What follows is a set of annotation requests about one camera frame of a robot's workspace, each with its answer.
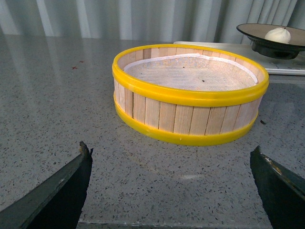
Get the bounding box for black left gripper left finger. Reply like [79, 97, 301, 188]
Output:
[0, 141, 93, 229]

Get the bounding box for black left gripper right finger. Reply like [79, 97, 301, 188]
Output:
[250, 146, 305, 229]

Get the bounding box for brown plate black rim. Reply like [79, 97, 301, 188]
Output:
[236, 23, 305, 60]

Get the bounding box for white steamed bun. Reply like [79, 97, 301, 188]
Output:
[264, 27, 291, 44]

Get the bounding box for white bear tray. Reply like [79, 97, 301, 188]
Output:
[174, 41, 305, 76]

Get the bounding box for wooden steamer basket yellow rims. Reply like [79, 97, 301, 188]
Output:
[112, 44, 269, 146]

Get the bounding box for white mesh steamer liner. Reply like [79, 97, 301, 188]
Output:
[123, 53, 258, 92]

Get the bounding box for grey curtain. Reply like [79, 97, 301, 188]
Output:
[0, 0, 305, 44]

